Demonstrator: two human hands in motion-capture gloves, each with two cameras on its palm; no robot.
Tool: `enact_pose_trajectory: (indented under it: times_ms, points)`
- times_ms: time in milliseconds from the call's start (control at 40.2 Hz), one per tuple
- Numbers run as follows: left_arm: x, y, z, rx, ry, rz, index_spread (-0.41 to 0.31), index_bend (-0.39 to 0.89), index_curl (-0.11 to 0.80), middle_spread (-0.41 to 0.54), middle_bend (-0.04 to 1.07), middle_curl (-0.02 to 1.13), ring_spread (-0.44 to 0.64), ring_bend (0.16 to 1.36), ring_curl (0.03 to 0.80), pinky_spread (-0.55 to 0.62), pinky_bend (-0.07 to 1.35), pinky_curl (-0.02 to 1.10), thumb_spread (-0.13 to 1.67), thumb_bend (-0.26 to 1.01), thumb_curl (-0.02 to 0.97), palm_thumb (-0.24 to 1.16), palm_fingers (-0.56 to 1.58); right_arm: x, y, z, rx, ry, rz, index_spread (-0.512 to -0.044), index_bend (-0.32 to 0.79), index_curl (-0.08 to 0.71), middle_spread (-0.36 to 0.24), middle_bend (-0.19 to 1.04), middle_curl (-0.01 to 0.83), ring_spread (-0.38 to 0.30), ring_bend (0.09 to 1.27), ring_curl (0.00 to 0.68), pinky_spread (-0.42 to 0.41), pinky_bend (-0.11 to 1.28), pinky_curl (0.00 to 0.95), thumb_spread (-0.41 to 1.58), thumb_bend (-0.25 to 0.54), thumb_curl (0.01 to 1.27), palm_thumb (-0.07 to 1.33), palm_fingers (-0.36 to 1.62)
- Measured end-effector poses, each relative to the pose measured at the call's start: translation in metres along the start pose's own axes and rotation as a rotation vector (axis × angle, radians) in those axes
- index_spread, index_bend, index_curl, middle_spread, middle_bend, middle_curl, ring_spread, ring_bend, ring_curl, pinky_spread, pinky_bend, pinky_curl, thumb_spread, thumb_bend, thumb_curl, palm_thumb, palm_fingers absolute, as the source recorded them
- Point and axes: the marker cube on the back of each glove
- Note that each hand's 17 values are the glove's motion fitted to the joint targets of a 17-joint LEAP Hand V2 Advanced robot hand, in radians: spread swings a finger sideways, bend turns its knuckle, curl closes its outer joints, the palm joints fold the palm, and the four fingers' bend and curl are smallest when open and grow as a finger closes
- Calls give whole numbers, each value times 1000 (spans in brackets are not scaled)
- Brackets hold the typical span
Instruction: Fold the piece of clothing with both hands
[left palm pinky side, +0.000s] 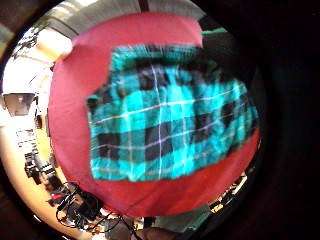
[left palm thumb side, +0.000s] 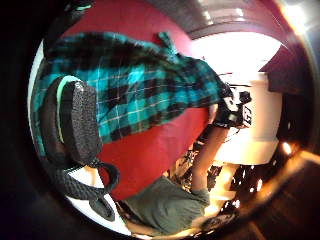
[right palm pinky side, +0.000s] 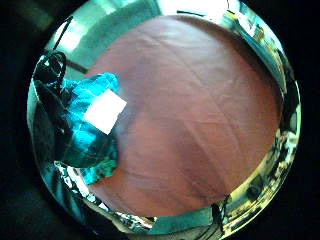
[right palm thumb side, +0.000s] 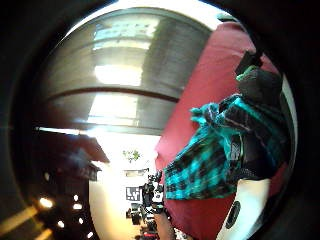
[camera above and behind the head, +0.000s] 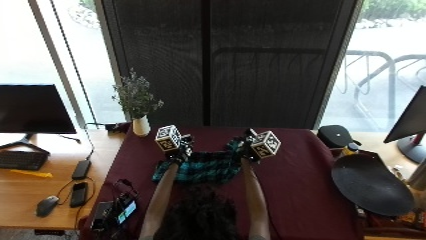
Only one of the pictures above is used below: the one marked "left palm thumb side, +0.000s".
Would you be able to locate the white marker cube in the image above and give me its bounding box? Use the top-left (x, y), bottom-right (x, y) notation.
top-left (240, 103), bottom-right (254, 128)

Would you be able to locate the teal black plaid shirt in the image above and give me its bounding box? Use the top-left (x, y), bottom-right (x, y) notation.
top-left (30, 30), bottom-right (234, 158)

